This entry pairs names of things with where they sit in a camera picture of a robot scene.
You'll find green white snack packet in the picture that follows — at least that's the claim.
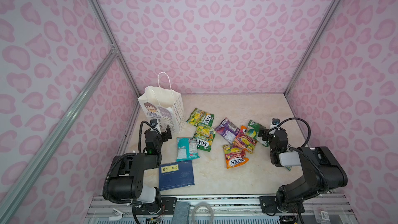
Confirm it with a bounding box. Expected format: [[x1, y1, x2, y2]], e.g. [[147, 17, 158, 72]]
[[246, 120, 269, 147]]

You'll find orange red fruit packet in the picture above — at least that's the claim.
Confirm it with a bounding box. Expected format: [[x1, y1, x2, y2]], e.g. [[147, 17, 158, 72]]
[[233, 125, 257, 154]]

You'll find teal white snack packet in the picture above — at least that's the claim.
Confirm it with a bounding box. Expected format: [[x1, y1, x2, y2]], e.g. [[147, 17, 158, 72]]
[[176, 138, 200, 162]]

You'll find white printed paper bag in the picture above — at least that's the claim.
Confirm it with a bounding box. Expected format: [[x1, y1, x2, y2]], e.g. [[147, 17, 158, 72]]
[[138, 85, 184, 133]]

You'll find orange Fox's candy packet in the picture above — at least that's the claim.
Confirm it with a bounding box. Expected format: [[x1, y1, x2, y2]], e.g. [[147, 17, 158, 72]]
[[222, 144, 249, 169]]

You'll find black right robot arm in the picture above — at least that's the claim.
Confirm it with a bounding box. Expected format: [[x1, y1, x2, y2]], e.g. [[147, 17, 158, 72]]
[[259, 118, 348, 218]]

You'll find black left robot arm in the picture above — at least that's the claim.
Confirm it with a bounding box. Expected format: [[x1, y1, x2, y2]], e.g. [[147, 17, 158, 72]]
[[103, 119, 172, 215]]

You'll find green Fox's packet near bag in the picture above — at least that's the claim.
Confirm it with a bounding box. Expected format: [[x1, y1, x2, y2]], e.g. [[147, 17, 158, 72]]
[[186, 107, 215, 127]]

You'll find purple candy packet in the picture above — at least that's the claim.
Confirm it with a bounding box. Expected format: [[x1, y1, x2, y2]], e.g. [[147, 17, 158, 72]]
[[215, 117, 240, 144]]

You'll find green Fox's spring tea packet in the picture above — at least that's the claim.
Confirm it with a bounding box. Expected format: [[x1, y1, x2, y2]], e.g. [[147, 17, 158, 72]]
[[193, 123, 216, 152]]

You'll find dark blue booklet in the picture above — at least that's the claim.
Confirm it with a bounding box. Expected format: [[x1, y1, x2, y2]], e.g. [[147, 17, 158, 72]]
[[159, 160, 195, 191]]

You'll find clear coiled tube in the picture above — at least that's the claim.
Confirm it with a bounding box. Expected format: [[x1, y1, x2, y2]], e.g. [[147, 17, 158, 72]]
[[191, 202, 215, 224]]

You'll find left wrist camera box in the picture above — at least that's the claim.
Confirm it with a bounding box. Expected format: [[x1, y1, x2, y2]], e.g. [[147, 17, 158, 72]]
[[150, 119, 158, 128]]

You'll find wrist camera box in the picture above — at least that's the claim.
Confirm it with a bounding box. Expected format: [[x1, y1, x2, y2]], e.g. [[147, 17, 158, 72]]
[[150, 119, 158, 128], [270, 118, 280, 128]]

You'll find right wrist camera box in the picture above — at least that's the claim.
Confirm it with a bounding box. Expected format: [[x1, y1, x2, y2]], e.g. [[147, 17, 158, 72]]
[[270, 118, 280, 128]]

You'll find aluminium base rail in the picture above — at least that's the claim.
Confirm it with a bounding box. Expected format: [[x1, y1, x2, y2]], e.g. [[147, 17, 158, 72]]
[[83, 193, 358, 224]]

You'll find diagonal aluminium frame bar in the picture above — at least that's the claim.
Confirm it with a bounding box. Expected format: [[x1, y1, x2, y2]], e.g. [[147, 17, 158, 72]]
[[1, 50, 117, 224]]

